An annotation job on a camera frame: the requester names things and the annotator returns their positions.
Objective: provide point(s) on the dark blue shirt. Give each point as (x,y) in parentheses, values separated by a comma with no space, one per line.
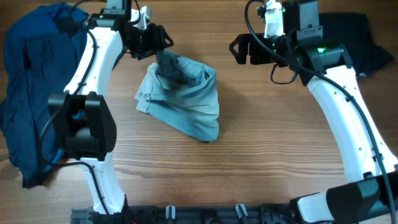
(42,51)

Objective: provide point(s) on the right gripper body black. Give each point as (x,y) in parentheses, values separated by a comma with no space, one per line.
(260,56)

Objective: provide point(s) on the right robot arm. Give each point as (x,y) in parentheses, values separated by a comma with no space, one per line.
(293,38)

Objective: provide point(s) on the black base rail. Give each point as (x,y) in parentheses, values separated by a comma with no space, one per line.
(278,214)

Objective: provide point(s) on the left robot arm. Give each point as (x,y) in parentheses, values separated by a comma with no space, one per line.
(80,117)

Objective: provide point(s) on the light blue denim shorts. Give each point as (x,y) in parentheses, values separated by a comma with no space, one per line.
(182,93)

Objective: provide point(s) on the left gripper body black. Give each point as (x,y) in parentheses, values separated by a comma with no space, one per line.
(145,41)

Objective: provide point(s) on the black folded garment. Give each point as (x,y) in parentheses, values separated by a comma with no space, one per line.
(354,31)

